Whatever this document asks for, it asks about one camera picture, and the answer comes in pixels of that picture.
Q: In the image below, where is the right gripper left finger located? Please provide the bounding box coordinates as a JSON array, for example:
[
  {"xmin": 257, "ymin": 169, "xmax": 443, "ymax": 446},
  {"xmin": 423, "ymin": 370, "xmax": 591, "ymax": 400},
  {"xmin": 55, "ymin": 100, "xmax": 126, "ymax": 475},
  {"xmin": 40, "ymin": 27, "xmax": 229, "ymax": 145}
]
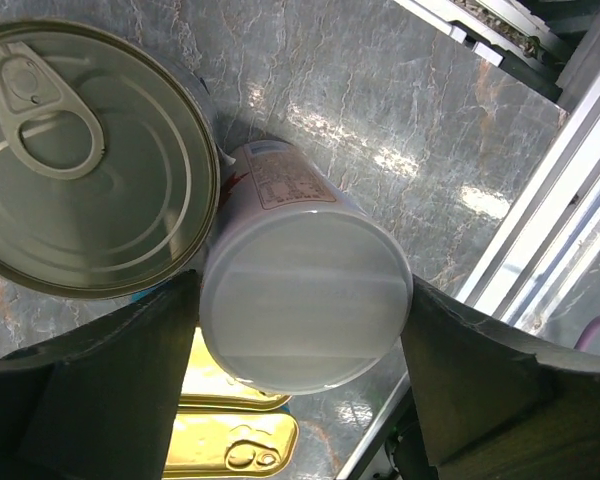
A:
[{"xmin": 0, "ymin": 271, "xmax": 200, "ymax": 479}]

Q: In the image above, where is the dark blue round can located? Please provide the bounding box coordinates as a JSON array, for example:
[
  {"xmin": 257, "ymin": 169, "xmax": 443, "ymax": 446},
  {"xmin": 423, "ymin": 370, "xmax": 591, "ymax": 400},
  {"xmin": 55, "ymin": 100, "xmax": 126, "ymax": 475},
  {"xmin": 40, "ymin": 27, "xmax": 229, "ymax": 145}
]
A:
[{"xmin": 0, "ymin": 19, "xmax": 220, "ymax": 299}]

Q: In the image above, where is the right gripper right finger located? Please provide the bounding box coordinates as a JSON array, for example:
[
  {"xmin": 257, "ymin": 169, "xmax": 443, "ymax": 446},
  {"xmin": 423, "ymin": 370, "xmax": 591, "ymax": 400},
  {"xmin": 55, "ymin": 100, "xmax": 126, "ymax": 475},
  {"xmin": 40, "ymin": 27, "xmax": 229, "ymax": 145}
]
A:
[{"xmin": 402, "ymin": 279, "xmax": 600, "ymax": 479}]

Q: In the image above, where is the gold spam can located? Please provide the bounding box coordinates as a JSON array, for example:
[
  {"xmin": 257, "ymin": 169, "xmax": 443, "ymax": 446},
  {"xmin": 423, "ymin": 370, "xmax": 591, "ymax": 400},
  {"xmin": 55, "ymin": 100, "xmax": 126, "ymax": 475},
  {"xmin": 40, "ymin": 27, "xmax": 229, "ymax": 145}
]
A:
[
  {"xmin": 179, "ymin": 326, "xmax": 291, "ymax": 412},
  {"xmin": 162, "ymin": 410, "xmax": 299, "ymax": 479}
]

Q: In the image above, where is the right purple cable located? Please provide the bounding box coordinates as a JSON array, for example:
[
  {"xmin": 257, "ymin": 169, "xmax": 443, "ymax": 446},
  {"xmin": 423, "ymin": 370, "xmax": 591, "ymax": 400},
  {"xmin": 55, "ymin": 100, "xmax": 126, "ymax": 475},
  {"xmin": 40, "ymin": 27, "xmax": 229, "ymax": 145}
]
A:
[{"xmin": 577, "ymin": 314, "xmax": 600, "ymax": 354}]

